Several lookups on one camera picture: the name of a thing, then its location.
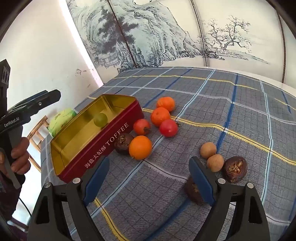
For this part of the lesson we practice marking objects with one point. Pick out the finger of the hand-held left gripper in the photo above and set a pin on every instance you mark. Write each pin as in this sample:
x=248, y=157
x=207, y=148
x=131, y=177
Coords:
x=44, y=100
x=32, y=98

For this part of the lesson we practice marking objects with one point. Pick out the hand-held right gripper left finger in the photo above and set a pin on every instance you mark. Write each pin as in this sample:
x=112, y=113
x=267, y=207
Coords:
x=98, y=179

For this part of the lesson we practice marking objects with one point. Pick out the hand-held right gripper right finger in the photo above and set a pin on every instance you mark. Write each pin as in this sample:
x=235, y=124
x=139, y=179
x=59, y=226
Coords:
x=200, y=180

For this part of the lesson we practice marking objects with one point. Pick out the dark brown fruit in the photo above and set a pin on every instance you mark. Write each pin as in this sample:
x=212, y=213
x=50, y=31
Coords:
x=122, y=143
x=191, y=188
x=234, y=169

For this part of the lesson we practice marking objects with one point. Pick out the tan longan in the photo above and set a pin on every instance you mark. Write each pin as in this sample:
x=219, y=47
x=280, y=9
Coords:
x=208, y=150
x=215, y=163

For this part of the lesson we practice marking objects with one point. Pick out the red and gold tin box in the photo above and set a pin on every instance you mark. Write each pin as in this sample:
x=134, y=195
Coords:
x=97, y=148

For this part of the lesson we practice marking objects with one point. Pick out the orange tangerine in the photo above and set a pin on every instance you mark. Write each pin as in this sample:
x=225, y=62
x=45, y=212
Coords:
x=140, y=147
x=160, y=116
x=165, y=103

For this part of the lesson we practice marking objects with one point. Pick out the small red fruit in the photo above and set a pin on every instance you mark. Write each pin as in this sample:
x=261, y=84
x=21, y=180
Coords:
x=168, y=128
x=141, y=126

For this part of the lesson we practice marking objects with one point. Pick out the person's left forearm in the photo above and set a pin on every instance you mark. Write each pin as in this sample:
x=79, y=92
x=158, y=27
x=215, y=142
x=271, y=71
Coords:
x=7, y=197

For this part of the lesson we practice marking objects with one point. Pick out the person's left hand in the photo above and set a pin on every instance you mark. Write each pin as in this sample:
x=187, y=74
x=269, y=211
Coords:
x=23, y=155

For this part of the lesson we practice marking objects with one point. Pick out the green tissue pack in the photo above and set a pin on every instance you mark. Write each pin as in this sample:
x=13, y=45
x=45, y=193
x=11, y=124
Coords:
x=60, y=120

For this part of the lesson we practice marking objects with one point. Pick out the wooden chair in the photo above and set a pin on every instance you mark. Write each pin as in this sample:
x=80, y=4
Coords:
x=37, y=134

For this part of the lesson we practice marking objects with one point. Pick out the green round fruit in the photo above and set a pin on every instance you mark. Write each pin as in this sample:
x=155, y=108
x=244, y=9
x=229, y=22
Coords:
x=100, y=119

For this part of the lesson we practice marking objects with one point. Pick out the blue plaid bed sheet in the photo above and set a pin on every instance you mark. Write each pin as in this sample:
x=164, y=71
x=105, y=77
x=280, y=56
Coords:
x=219, y=104

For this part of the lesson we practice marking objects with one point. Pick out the ink landscape painted screen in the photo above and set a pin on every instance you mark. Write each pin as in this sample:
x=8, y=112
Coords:
x=150, y=34

